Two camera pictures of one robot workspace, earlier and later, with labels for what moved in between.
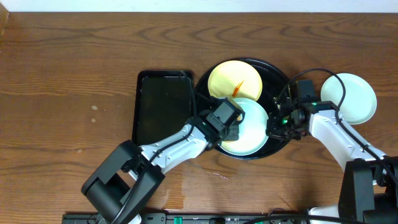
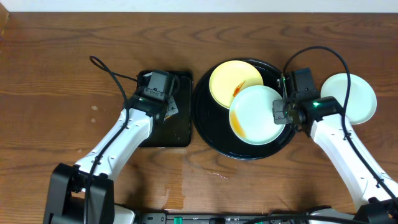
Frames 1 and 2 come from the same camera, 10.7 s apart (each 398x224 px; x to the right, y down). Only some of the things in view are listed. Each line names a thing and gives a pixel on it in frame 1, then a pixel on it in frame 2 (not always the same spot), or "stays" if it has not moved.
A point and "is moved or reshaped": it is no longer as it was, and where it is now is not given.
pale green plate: x=252 y=131 is moved or reshaped
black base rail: x=198 y=218 stays
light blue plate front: x=359 y=103 stays
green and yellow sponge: x=239 y=117 -> x=168 y=117
